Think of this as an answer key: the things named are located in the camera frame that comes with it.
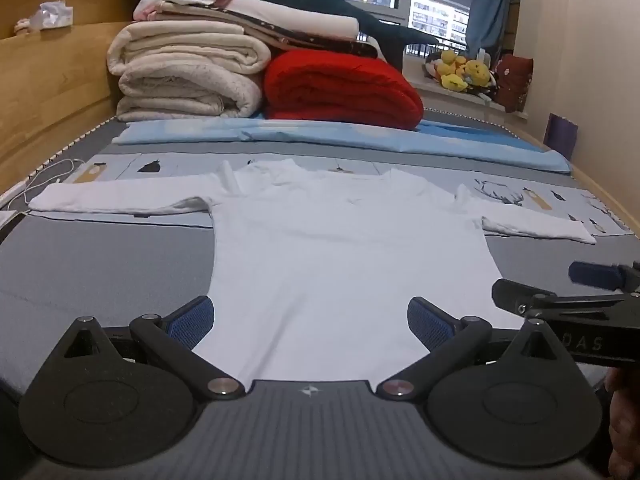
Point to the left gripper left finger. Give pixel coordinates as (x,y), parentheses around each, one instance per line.
(171,340)

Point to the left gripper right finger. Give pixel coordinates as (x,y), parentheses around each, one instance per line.
(452,344)

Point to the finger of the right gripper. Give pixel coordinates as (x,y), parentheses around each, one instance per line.
(518,298)
(615,277)

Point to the white long-sleeve shirt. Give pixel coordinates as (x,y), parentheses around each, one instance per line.
(314,270)

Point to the white folded clothes stack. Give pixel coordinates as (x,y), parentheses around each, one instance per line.
(281,27)

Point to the person's right hand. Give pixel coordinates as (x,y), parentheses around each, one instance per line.
(624,423)

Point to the printed deer bed sheet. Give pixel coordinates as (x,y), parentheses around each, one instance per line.
(564,199)

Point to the purple bag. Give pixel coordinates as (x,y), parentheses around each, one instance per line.
(561,135)

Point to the dark red plush pillow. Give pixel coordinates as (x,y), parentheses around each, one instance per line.
(514,75)

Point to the light blue folded sheet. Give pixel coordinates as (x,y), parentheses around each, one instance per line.
(428,138)

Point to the yellow plush toys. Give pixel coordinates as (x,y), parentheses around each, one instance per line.
(456,73)

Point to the cream folded blanket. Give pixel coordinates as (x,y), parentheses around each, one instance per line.
(186,69)

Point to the red folded blanket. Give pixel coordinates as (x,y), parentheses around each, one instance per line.
(337,87)

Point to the blue window curtain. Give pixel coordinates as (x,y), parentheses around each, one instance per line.
(487,21)

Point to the wooden bed headboard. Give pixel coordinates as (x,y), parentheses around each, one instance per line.
(54,84)

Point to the tissue pack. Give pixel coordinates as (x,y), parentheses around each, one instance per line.
(52,15)

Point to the dark teal shark plush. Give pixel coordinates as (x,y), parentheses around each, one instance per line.
(392,39)

